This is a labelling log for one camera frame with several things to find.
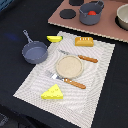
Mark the wooden handled toy knife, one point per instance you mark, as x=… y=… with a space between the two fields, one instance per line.
x=80 y=56

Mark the grey toy cooking pot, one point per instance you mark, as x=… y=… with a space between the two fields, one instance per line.
x=84 y=10

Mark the round wooden plate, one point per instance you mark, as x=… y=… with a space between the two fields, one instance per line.
x=69 y=66

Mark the pink toy stove top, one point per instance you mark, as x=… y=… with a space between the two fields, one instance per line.
x=106 y=27

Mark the yellow toy banana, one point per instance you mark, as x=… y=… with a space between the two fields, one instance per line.
x=54 y=38

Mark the white woven placemat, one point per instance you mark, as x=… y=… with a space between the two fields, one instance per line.
x=77 y=106

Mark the orange toy bread loaf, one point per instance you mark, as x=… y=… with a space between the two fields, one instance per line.
x=84 y=41

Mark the cream bowl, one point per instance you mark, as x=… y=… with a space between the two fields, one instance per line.
x=122 y=14

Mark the red toy tomato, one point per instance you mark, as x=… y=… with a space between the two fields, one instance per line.
x=92 y=13

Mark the small grey frying pan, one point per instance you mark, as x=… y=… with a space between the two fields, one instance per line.
x=34 y=52

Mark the wooden handled toy fork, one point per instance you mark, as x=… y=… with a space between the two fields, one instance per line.
x=66 y=80

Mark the yellow toy cheese wedge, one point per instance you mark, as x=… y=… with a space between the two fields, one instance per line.
x=52 y=93

